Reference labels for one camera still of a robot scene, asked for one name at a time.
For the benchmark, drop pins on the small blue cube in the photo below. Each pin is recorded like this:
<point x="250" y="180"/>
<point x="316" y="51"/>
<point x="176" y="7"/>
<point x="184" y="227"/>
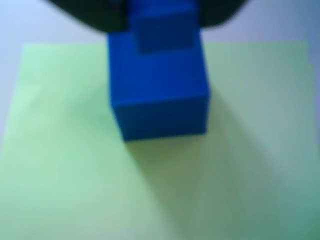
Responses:
<point x="160" y="100"/>

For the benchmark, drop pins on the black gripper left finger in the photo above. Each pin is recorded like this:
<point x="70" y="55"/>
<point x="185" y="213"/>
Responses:
<point x="95" y="12"/>

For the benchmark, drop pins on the tiny blue cube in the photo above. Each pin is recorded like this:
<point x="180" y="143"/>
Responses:
<point x="162" y="30"/>

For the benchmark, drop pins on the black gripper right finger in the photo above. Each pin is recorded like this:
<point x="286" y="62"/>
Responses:
<point x="220" y="11"/>

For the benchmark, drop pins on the green paper square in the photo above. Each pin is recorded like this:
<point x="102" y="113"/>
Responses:
<point x="62" y="162"/>

